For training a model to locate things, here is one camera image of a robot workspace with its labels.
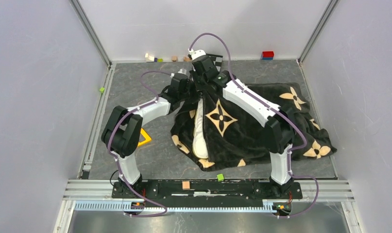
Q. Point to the black floral pillowcase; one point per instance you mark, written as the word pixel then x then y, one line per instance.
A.
pixel 234 138

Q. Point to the white yellow-edged pillow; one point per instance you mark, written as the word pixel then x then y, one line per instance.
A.
pixel 199 145

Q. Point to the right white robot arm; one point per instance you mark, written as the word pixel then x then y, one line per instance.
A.
pixel 276 121

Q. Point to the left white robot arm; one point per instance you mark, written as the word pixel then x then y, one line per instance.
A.
pixel 122 132

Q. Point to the yellow triangle stencil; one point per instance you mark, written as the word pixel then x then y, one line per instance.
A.
pixel 144 138

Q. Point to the black white checkerboard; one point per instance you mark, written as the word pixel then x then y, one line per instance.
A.
pixel 217 60

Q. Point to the green cube on base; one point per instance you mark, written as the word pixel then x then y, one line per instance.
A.
pixel 220 177

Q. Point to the tan wooden cube on base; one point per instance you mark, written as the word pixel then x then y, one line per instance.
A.
pixel 186 185

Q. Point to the white wooden block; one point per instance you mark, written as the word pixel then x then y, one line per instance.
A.
pixel 149 57

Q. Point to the red block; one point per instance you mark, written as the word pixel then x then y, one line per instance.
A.
pixel 267 55

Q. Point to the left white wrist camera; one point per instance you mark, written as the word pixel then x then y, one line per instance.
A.
pixel 181 72

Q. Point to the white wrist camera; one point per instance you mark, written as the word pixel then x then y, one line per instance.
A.
pixel 181 72
pixel 196 55

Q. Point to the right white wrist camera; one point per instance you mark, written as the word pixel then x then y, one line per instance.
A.
pixel 196 55

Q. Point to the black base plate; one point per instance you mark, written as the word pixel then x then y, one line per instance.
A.
pixel 203 193

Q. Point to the grey slotted cable duct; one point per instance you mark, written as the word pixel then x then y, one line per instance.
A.
pixel 127 206

